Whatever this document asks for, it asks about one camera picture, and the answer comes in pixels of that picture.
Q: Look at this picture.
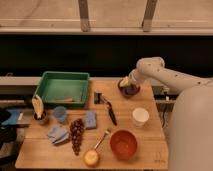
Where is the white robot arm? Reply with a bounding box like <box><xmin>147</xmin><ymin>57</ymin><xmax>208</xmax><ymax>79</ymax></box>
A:
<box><xmin>119</xmin><ymin>57</ymin><xmax>213</xmax><ymax>171</ymax></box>

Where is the purple bowl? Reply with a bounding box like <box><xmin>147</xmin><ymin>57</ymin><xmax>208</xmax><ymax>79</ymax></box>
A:
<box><xmin>118</xmin><ymin>84</ymin><xmax>140</xmax><ymax>97</ymax></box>

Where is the orange bowl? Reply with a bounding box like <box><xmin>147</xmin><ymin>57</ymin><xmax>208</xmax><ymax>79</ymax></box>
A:
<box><xmin>110</xmin><ymin>130</ymin><xmax>137</xmax><ymax>160</ymax></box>

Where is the small black square block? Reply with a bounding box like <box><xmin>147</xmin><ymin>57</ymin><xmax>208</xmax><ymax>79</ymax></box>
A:
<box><xmin>94</xmin><ymin>92</ymin><xmax>101</xmax><ymax>104</ymax></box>

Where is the white paper cup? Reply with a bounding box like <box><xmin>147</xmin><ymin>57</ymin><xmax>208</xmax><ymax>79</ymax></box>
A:
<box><xmin>132</xmin><ymin>107</ymin><xmax>149</xmax><ymax>127</ymax></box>

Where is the blue sponge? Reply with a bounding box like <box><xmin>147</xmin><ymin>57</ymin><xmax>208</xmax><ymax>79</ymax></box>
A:
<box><xmin>85</xmin><ymin>111</ymin><xmax>97</xmax><ymax>129</ymax></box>

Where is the metal spoon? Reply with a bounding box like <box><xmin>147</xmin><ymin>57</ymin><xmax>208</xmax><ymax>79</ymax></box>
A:
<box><xmin>94</xmin><ymin>129</ymin><xmax>110</xmax><ymax>150</ymax></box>

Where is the orange carrot stick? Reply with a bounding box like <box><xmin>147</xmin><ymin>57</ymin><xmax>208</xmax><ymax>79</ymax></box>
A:
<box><xmin>50</xmin><ymin>98</ymin><xmax>75</xmax><ymax>103</ymax></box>

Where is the green plastic tray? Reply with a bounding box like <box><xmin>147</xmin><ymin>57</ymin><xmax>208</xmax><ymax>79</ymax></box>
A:
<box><xmin>34</xmin><ymin>71</ymin><xmax>90</xmax><ymax>108</ymax></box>

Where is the dark red grape bunch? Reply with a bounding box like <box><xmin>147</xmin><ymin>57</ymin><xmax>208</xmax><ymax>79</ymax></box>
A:
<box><xmin>70</xmin><ymin>119</ymin><xmax>84</xmax><ymax>156</ymax></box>

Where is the blue plastic cup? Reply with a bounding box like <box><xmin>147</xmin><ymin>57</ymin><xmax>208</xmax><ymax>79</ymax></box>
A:
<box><xmin>53</xmin><ymin>106</ymin><xmax>67</xmax><ymax>123</ymax></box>

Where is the yellow apple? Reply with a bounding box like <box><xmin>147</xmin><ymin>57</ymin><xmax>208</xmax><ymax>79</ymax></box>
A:
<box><xmin>84</xmin><ymin>149</ymin><xmax>99</xmax><ymax>167</ymax></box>

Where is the crumpled blue cloth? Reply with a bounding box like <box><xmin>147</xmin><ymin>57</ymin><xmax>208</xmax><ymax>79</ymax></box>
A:
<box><xmin>47</xmin><ymin>125</ymin><xmax>69</xmax><ymax>145</ymax></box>

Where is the blue box at left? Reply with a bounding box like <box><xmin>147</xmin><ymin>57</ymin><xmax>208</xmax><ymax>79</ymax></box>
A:
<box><xmin>2</xmin><ymin>109</ymin><xmax>31</xmax><ymax>126</ymax></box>

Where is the black handled knife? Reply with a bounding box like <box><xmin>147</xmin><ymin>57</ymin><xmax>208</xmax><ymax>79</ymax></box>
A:
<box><xmin>102</xmin><ymin>96</ymin><xmax>117</xmax><ymax>126</ymax></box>

